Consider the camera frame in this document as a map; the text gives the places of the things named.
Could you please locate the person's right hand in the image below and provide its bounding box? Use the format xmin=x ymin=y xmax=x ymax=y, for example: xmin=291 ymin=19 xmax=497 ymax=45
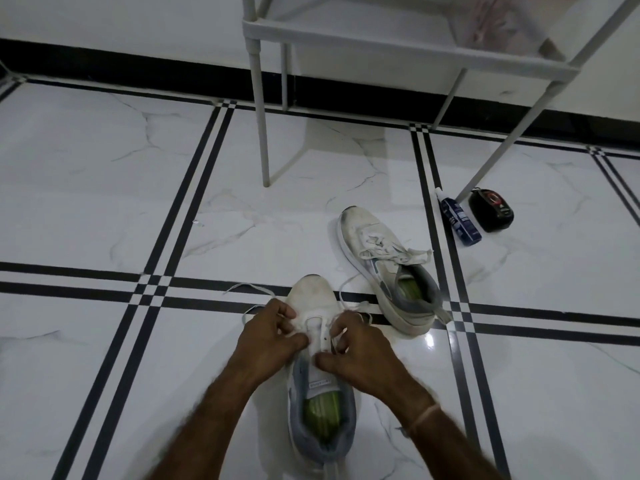
xmin=315 ymin=312 xmax=441 ymax=431

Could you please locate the person's left hand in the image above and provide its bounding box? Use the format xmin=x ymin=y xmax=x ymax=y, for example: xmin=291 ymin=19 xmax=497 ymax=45
xmin=231 ymin=297 xmax=312 ymax=391

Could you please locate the white sneaker with lace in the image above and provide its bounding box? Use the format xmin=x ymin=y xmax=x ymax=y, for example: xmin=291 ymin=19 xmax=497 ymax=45
xmin=336 ymin=205 xmax=451 ymax=336
xmin=284 ymin=275 xmax=359 ymax=468

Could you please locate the white shoelace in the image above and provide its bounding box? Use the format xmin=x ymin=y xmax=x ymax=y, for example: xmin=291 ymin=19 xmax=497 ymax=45
xmin=222 ymin=282 xmax=374 ymax=356

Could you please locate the person's right forearm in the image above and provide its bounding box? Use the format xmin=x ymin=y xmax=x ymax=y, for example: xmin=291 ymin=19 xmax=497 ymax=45
xmin=397 ymin=406 xmax=508 ymax=480

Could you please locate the person's left forearm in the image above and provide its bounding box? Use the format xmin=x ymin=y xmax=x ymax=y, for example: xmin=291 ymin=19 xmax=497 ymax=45
xmin=144 ymin=367 xmax=273 ymax=480

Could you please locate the white sneaker with tied lace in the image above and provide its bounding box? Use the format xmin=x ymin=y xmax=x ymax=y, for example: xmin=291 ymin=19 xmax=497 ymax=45
xmin=336 ymin=205 xmax=451 ymax=336

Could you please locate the beige thread wrist band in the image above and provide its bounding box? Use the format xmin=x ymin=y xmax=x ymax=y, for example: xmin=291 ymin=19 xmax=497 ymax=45
xmin=400 ymin=403 xmax=444 ymax=438

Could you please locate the blue spray bottle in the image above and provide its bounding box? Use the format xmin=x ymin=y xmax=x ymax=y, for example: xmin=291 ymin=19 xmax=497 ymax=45
xmin=434 ymin=187 xmax=483 ymax=247

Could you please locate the black shoe polish case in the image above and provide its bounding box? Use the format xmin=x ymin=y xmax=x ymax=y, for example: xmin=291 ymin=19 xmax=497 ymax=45
xmin=468 ymin=187 xmax=516 ymax=234

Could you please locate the grey metal shelf rack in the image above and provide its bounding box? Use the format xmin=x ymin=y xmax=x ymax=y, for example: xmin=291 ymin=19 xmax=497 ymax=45
xmin=241 ymin=0 xmax=621 ymax=203

